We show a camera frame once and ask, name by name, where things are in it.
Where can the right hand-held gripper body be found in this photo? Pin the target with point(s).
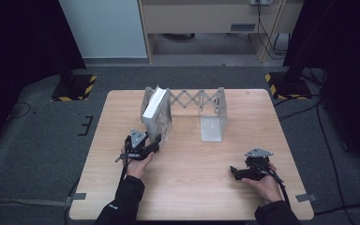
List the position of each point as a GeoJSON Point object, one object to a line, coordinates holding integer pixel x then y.
{"type": "Point", "coordinates": [258, 164]}

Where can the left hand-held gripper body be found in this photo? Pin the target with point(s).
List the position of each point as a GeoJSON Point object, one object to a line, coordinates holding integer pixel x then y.
{"type": "Point", "coordinates": [137, 145]}

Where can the white book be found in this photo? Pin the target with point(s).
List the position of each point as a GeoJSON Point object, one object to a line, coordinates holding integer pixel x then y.
{"type": "Point", "coordinates": [155, 104]}

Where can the expandable metal bookend rack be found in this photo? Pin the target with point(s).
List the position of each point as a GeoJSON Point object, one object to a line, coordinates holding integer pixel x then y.
{"type": "Point", "coordinates": [211, 128]}

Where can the person's left hand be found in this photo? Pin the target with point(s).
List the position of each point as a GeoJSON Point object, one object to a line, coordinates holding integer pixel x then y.
{"type": "Point", "coordinates": [139, 167]}

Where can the person's right hand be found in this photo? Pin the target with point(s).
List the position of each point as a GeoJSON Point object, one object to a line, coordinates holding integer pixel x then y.
{"type": "Point", "coordinates": [267, 187]}

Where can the black tape floor mark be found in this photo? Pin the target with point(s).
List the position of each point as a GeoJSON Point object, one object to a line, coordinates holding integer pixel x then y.
{"type": "Point", "coordinates": [86, 125]}

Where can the grey tape strip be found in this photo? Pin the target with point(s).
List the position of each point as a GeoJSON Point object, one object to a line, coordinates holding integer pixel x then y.
{"type": "Point", "coordinates": [76, 197]}
{"type": "Point", "coordinates": [305, 197]}

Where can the black stand with striped base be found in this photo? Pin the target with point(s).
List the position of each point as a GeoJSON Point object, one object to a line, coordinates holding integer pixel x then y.
{"type": "Point", "coordinates": [73, 87]}
{"type": "Point", "coordinates": [289, 86]}

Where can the white panel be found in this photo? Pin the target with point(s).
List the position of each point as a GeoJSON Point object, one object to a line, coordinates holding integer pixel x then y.
{"type": "Point", "coordinates": [103, 28]}

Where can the wooden desk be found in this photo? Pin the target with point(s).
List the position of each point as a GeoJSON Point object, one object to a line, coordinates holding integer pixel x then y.
{"type": "Point", "coordinates": [200, 17]}

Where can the black curtain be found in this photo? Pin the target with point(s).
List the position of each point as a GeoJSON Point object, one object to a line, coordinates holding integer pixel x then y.
{"type": "Point", "coordinates": [343, 47]}
{"type": "Point", "coordinates": [18, 47]}

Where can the white power strip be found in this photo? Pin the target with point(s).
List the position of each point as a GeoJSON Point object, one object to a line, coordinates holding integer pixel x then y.
{"type": "Point", "coordinates": [261, 2]}

